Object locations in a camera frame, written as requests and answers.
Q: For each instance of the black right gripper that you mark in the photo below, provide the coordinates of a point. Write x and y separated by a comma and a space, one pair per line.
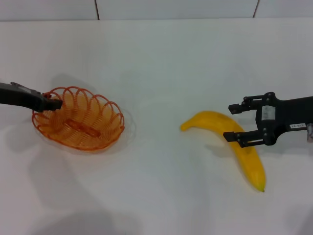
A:
293, 112

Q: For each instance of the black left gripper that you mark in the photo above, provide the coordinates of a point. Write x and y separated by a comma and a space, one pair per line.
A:
22, 96

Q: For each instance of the yellow banana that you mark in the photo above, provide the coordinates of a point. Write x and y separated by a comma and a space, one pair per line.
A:
252, 164

